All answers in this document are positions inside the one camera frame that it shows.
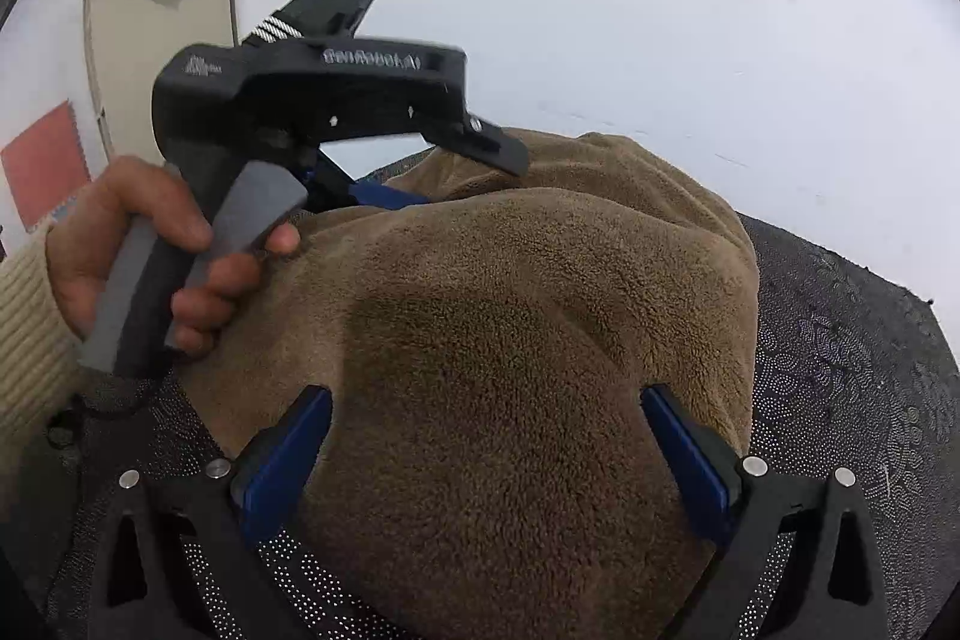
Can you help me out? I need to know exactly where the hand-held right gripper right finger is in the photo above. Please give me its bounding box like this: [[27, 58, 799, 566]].
[[641, 385, 890, 640]]

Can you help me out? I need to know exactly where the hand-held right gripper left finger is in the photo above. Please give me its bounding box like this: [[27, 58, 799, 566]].
[[86, 386, 333, 640]]

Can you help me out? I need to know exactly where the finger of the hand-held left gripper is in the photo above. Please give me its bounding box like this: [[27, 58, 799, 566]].
[[431, 115, 531, 178], [304, 149, 434, 214]]

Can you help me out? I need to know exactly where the brown fleece garment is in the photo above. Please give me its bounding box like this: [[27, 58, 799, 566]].
[[172, 128, 762, 640]]

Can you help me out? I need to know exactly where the person's left hand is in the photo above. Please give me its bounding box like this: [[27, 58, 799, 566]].
[[46, 155, 302, 357]]

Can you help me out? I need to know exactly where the beige door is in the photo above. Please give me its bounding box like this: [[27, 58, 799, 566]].
[[82, 0, 242, 163]]

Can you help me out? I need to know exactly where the black patterned tablecloth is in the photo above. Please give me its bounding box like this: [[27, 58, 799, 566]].
[[45, 149, 960, 640]]

